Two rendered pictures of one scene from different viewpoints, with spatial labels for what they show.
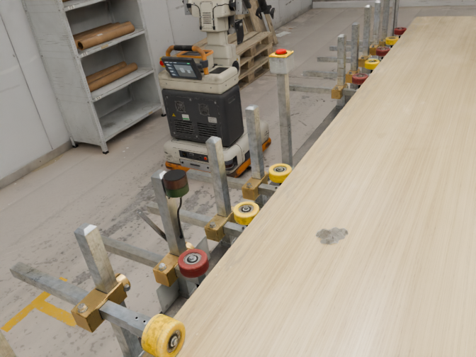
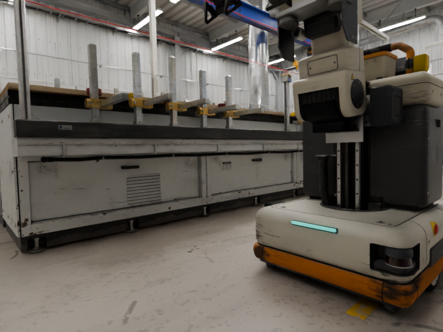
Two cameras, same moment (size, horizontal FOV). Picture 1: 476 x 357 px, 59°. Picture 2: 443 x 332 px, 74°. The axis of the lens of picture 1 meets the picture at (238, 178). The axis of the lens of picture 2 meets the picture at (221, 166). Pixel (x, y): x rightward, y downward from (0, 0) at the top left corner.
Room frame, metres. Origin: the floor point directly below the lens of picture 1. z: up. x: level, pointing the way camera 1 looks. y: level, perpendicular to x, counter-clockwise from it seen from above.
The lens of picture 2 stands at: (4.40, -0.11, 0.54)
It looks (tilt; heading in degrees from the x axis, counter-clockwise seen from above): 3 degrees down; 195
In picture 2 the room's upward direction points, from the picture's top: 1 degrees counter-clockwise
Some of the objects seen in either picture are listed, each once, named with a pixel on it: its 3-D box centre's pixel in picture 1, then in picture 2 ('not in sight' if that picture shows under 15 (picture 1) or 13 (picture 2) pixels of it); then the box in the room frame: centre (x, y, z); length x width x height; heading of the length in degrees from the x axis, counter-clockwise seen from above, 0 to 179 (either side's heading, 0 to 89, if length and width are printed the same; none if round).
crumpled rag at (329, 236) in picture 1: (332, 233); not in sight; (0.87, -0.23, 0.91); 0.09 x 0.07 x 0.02; 91
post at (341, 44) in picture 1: (341, 79); (229, 107); (2.18, -0.63, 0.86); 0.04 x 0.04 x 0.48; 57
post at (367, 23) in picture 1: (366, 45); (173, 93); (2.60, -0.90, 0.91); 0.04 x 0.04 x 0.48; 57
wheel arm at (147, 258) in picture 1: (142, 256); not in sight; (0.96, 0.31, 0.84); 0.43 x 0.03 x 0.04; 57
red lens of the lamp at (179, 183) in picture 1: (175, 178); not in sight; (0.90, 0.16, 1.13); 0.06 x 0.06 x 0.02
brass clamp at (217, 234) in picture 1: (222, 222); not in sight; (1.12, 0.07, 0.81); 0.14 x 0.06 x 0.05; 147
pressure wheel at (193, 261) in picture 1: (195, 272); not in sight; (0.85, 0.15, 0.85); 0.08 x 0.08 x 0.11
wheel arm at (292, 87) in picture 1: (323, 90); (240, 113); (2.19, -0.53, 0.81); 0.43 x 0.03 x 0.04; 57
